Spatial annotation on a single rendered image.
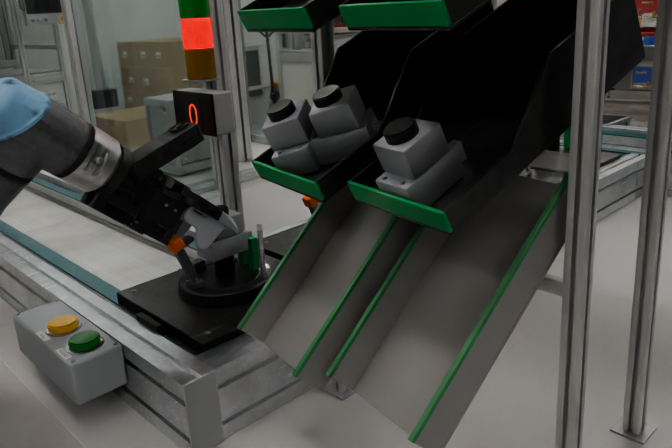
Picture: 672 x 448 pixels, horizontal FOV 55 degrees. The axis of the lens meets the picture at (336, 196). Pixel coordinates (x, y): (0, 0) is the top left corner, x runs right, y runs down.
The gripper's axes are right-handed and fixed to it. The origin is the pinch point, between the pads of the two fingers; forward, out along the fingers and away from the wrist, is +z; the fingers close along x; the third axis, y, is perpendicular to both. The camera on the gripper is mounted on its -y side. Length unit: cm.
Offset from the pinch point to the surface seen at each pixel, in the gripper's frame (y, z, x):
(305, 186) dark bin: -3.0, -16.0, 30.7
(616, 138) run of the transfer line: -82, 116, -2
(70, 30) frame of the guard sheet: -29, -7, -75
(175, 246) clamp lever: 6.6, -5.8, 1.0
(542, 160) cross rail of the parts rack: -13, -8, 49
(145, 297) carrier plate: 14.9, -1.1, -6.5
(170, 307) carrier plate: 14.4, -0.6, -0.5
